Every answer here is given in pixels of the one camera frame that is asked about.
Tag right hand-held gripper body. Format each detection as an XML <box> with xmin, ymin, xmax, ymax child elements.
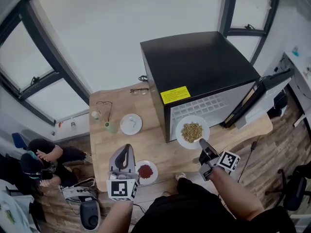
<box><xmin>199</xmin><ymin>150</ymin><xmax>241</xmax><ymax>182</ymax></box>

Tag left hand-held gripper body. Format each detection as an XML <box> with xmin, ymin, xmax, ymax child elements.
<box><xmin>106</xmin><ymin>171</ymin><xmax>141</xmax><ymax>201</ymax></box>

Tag white plate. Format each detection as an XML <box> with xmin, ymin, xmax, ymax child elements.
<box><xmin>135</xmin><ymin>160</ymin><xmax>159</xmax><ymax>185</ymax></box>
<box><xmin>120</xmin><ymin>113</ymin><xmax>143</xmax><ymax>136</ymax></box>
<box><xmin>175</xmin><ymin>115</ymin><xmax>210</xmax><ymax>150</ymax></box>

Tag beige grains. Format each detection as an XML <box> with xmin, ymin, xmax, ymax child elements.
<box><xmin>181</xmin><ymin>122</ymin><xmax>204</xmax><ymax>144</ymax></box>

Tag black mini fridge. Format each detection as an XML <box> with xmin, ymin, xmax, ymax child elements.
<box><xmin>139</xmin><ymin>31</ymin><xmax>296</xmax><ymax>143</ymax></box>

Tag person's left forearm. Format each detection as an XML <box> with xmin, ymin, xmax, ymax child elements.
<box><xmin>97</xmin><ymin>198</ymin><xmax>134</xmax><ymax>233</ymax></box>

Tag person's right forearm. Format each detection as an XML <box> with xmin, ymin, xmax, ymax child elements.
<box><xmin>208</xmin><ymin>166</ymin><xmax>265</xmax><ymax>220</ymax></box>

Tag grey shell device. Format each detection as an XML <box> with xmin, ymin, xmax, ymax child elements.
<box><xmin>79</xmin><ymin>200</ymin><xmax>101</xmax><ymax>231</ymax></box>

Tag green bottle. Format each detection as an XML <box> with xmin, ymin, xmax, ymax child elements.
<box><xmin>104</xmin><ymin>121</ymin><xmax>117</xmax><ymax>135</ymax></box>

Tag person's black clothing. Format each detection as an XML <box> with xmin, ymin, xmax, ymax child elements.
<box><xmin>131</xmin><ymin>177</ymin><xmax>296</xmax><ymax>233</ymax></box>

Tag black office chair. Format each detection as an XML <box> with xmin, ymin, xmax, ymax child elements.
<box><xmin>264</xmin><ymin>164</ymin><xmax>311</xmax><ymax>212</ymax></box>

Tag black thick eyeglasses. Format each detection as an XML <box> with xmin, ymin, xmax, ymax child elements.
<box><xmin>130</xmin><ymin>87</ymin><xmax>150</xmax><ymax>96</ymax></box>

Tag blue chair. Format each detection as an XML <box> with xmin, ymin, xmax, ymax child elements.
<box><xmin>11</xmin><ymin>132</ymin><xmax>29</xmax><ymax>150</ymax></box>

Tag side table with cloth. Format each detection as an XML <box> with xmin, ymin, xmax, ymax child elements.
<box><xmin>0</xmin><ymin>185</ymin><xmax>37</xmax><ymax>233</ymax></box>

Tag bunch of flowers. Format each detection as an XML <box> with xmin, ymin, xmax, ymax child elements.
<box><xmin>3</xmin><ymin>204</ymin><xmax>17</xmax><ymax>225</ymax></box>

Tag white desk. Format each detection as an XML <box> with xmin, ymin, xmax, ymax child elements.
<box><xmin>276</xmin><ymin>50</ymin><xmax>311</xmax><ymax>128</ymax></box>

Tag large frosted window pane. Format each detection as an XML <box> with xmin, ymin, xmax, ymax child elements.
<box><xmin>31</xmin><ymin>0</ymin><xmax>231</xmax><ymax>101</ymax></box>

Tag black cable with adapter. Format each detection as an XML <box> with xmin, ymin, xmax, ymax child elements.
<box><xmin>237</xmin><ymin>135</ymin><xmax>261</xmax><ymax>183</ymax></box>

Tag white frame device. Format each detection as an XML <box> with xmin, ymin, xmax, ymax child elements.
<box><xmin>59</xmin><ymin>178</ymin><xmax>98</xmax><ymax>200</ymax></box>

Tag thin wire eyeglasses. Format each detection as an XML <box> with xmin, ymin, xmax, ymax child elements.
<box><xmin>96</xmin><ymin>101</ymin><xmax>113</xmax><ymax>122</ymax></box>

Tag black framed window with handle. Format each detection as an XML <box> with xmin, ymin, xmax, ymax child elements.
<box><xmin>0</xmin><ymin>0</ymin><xmax>92</xmax><ymax>127</ymax></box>
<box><xmin>218</xmin><ymin>0</ymin><xmax>282</xmax><ymax>67</ymax></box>

